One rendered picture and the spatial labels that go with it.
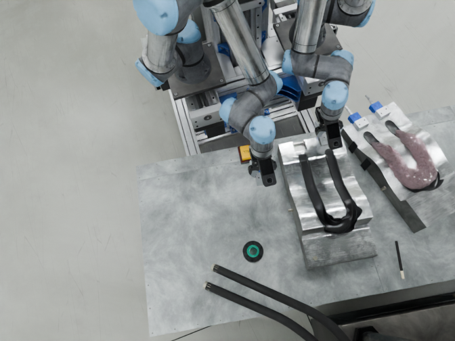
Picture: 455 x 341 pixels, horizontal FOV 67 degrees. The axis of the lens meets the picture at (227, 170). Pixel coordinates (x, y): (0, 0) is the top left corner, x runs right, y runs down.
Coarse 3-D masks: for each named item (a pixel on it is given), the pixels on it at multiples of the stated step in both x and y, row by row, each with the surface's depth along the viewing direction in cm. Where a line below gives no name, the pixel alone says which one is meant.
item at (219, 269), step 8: (216, 264) 134; (216, 272) 132; (224, 272) 130; (232, 272) 130; (240, 280) 127; (248, 280) 127; (256, 288) 125; (264, 288) 124; (272, 296) 122; (280, 296) 121; (288, 296) 121; (288, 304) 119; (296, 304) 118; (304, 304) 118
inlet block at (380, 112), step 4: (372, 104) 149; (376, 104) 149; (380, 104) 149; (372, 108) 149; (376, 108) 148; (380, 108) 147; (384, 108) 146; (388, 108) 146; (372, 112) 150; (376, 112) 147; (380, 112) 146; (384, 112) 146; (388, 112) 145; (376, 116) 148; (380, 116) 146; (384, 116) 147
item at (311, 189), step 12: (300, 156) 141; (336, 168) 138; (312, 180) 137; (336, 180) 137; (312, 192) 135; (348, 192) 131; (348, 204) 129; (324, 216) 129; (348, 216) 124; (324, 228) 127; (336, 228) 130; (348, 228) 128
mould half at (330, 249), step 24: (288, 144) 143; (312, 144) 142; (288, 168) 139; (312, 168) 138; (288, 192) 140; (336, 192) 132; (360, 192) 130; (312, 216) 126; (336, 216) 126; (360, 216) 125; (312, 240) 130; (336, 240) 130; (360, 240) 129; (312, 264) 127; (336, 264) 132
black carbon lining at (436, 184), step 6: (390, 120) 147; (390, 126) 147; (396, 126) 146; (366, 132) 146; (366, 138) 145; (372, 138) 145; (438, 174) 135; (438, 180) 134; (432, 186) 134; (438, 186) 131; (414, 192) 133
